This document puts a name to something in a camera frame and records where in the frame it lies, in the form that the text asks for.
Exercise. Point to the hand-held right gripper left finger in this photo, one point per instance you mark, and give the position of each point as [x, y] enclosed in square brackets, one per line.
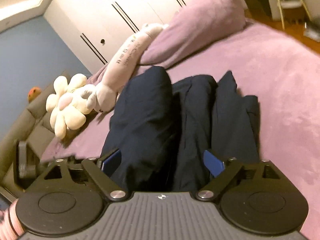
[112, 160]

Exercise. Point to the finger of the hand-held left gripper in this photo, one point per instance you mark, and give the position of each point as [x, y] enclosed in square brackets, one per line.
[23, 155]

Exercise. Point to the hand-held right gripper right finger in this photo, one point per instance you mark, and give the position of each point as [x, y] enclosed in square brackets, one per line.
[212, 164]

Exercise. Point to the dark navy zip jacket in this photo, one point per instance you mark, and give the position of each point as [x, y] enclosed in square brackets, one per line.
[150, 120]

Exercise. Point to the grey padded headboard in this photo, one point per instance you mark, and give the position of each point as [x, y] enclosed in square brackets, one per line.
[27, 130]

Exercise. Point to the small orange plush toy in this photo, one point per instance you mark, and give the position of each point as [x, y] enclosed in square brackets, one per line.
[34, 93]

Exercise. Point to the cream flower plush toy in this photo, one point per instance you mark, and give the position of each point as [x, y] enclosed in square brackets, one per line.
[67, 107]

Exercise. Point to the long pale pink plush toy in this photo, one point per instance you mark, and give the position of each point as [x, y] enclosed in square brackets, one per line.
[120, 70]

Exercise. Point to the pink fleece bed blanket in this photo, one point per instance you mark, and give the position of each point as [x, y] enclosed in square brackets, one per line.
[270, 85]

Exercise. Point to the pink fleece pillow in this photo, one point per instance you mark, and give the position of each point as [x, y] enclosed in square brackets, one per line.
[200, 27]

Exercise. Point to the white wardrobe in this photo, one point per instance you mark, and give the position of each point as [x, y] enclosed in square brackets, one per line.
[120, 12]

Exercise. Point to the stool with yellow legs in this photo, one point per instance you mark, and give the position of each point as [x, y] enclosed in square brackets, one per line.
[285, 0]

